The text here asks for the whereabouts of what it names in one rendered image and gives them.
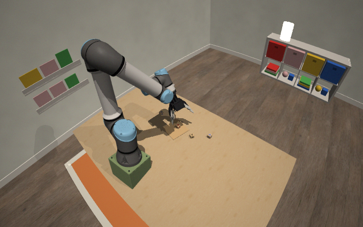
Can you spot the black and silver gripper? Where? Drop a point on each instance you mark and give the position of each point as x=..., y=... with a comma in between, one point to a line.
x=178, y=104

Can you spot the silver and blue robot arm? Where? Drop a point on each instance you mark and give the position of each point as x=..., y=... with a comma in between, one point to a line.
x=102, y=61

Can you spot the tan square mat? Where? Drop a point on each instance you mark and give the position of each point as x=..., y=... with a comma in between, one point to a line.
x=173, y=132

